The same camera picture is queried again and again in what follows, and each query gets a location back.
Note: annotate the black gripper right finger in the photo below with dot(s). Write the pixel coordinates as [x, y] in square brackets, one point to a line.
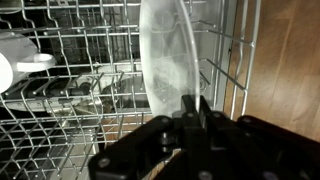
[260, 150]

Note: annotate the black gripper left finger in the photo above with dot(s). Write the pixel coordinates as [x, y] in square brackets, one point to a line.
[150, 150]

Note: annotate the white round dinner plate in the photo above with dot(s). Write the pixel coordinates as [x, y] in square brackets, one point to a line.
[166, 60]

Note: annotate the open dishwasher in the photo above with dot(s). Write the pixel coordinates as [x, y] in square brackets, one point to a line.
[222, 60]

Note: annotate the white ceramic mug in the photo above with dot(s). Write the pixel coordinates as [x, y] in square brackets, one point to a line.
[13, 56]

